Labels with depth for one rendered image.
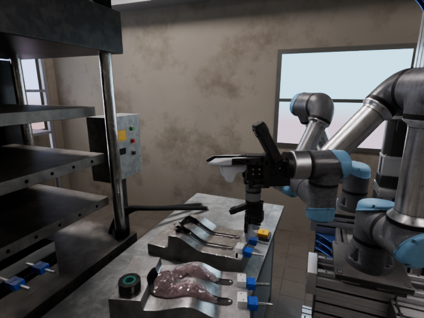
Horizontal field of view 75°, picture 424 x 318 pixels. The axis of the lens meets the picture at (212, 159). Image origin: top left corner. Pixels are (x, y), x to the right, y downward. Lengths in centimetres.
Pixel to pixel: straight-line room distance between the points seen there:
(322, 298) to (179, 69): 292
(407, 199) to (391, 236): 12
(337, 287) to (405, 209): 39
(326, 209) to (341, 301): 48
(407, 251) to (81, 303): 115
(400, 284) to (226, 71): 268
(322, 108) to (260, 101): 193
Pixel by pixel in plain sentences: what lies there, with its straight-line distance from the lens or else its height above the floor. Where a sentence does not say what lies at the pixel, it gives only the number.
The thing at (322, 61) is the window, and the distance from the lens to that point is 310.
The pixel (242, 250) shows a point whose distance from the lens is 134.
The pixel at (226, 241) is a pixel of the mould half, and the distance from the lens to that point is 145.
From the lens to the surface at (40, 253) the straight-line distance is 146.
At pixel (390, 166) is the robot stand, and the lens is 126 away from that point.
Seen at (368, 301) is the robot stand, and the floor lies 93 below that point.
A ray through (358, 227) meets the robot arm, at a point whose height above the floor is 118.
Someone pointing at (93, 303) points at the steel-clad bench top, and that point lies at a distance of 132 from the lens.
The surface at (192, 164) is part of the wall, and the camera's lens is 356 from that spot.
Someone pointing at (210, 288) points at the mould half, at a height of 87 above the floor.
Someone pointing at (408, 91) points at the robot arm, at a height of 162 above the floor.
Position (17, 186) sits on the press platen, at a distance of 133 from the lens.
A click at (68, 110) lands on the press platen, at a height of 153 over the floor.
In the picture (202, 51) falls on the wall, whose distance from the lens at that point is 339.
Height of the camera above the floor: 163
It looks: 14 degrees down
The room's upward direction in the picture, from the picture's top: straight up
